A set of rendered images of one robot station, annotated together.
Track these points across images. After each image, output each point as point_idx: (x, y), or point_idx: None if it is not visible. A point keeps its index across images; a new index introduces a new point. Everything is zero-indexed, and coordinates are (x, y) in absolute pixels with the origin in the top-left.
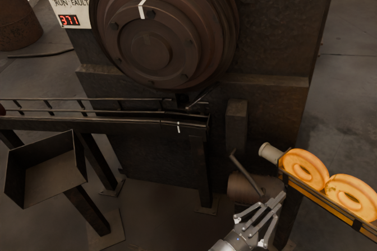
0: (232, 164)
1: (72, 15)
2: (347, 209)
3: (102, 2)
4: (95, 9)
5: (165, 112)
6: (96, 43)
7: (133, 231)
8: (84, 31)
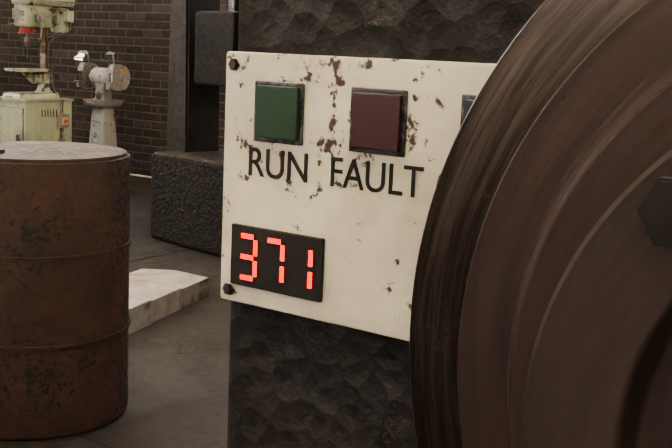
0: None
1: (304, 241)
2: None
3: (589, 89)
4: (496, 152)
5: None
6: (358, 433)
7: None
8: (328, 344)
